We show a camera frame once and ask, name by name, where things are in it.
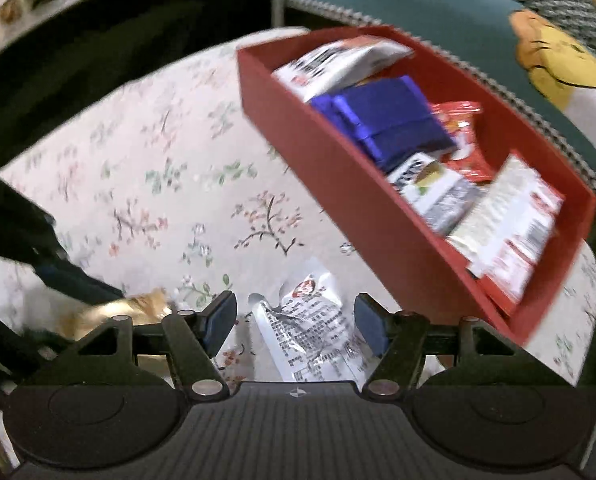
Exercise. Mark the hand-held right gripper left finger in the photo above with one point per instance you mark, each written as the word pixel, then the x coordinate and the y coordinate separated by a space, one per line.
pixel 220 320

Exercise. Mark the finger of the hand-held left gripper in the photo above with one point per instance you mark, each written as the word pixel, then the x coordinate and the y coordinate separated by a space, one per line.
pixel 23 230
pixel 3 340

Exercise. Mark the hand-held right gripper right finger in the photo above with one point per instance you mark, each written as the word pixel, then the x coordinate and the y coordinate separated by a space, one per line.
pixel 370 325

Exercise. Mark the white printed packet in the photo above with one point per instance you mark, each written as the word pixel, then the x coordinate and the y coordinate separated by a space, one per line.
pixel 313 330

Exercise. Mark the gold foil snack packet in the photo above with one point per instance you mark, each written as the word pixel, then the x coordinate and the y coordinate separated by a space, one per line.
pixel 143 305

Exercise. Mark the white grey snack packet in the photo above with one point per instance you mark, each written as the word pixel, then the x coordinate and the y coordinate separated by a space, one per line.
pixel 438 195

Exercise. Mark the red cardboard box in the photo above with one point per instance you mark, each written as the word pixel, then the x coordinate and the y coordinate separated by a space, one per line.
pixel 328 160

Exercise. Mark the long red white snack packet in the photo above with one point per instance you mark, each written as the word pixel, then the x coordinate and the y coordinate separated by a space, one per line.
pixel 508 220

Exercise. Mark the blue foil snack packet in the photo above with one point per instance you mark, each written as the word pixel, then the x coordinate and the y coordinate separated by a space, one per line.
pixel 393 120

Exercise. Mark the red orange snack packet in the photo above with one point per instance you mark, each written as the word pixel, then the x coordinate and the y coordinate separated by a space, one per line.
pixel 465 135

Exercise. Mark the white packet with dark print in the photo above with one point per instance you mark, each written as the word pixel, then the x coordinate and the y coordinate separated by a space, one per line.
pixel 338 65

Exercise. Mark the floral tablecloth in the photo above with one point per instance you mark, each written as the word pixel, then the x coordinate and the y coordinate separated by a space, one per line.
pixel 153 135

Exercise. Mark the dark furniture panel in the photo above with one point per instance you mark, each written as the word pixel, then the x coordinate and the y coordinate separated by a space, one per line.
pixel 128 35

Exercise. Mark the houndstooth pillow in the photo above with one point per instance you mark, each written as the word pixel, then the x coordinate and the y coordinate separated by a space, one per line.
pixel 553 0

